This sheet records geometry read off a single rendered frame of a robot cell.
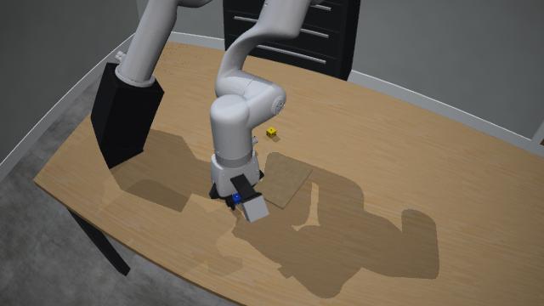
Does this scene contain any tan square mat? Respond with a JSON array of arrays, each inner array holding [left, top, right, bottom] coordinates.
[[253, 147, 313, 209]]

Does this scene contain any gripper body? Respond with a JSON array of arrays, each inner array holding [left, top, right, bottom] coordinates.
[[210, 149, 260, 197]]

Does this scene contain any blue die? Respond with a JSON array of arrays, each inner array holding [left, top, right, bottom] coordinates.
[[232, 193, 242, 205]]

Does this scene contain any yellow die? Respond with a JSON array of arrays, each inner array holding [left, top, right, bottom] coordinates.
[[266, 127, 276, 139]]

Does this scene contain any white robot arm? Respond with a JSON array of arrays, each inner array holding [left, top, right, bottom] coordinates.
[[115, 0, 324, 223]]

